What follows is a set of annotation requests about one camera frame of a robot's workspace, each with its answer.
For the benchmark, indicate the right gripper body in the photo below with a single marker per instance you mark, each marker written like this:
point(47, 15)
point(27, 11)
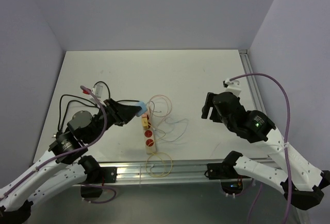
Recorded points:
point(216, 117)

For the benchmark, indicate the aluminium right side rail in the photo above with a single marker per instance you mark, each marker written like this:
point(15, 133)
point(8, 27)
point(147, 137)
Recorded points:
point(257, 92)

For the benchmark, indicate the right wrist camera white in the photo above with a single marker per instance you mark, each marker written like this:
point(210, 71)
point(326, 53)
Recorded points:
point(232, 86)

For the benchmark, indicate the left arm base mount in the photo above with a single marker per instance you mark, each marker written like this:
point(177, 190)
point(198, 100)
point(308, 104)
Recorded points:
point(95, 185)

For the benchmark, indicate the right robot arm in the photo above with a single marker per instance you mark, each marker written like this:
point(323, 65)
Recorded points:
point(297, 179)

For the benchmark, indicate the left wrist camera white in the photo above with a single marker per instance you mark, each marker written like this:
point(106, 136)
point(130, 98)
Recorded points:
point(95, 92)

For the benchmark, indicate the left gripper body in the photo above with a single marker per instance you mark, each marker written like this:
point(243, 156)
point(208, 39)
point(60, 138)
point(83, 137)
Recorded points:
point(111, 117)

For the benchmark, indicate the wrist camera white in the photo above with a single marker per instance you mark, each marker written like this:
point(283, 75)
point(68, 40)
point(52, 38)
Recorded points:
point(232, 86)
point(95, 92)

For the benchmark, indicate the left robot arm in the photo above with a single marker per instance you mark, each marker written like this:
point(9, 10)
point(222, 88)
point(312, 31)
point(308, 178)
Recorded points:
point(65, 163)

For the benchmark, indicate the yellow charger plug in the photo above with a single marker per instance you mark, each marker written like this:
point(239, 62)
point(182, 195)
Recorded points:
point(144, 121)

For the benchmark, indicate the beige red power strip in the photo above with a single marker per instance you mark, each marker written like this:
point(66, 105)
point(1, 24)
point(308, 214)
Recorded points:
point(149, 139)

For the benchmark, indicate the aluminium front rail frame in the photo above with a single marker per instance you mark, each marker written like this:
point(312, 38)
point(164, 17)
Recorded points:
point(131, 173)

